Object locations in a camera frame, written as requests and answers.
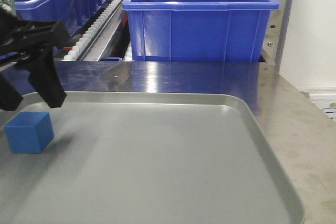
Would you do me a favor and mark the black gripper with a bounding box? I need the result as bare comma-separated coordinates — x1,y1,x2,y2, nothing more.
1,0,70,111

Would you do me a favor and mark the blue foam cube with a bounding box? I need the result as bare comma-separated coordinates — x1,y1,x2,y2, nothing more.
4,111,54,153

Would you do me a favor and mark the right blue plastic bin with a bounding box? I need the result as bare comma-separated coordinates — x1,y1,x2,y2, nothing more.
123,0,280,62

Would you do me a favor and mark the grey metal tray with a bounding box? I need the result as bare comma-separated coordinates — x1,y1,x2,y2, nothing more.
1,92,305,223

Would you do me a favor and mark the white roller conveyor rail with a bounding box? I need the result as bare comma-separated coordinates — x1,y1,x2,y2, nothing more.
63,0,122,61

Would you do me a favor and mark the perforated metal shelf post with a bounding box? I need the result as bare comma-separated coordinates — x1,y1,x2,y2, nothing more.
261,0,292,71

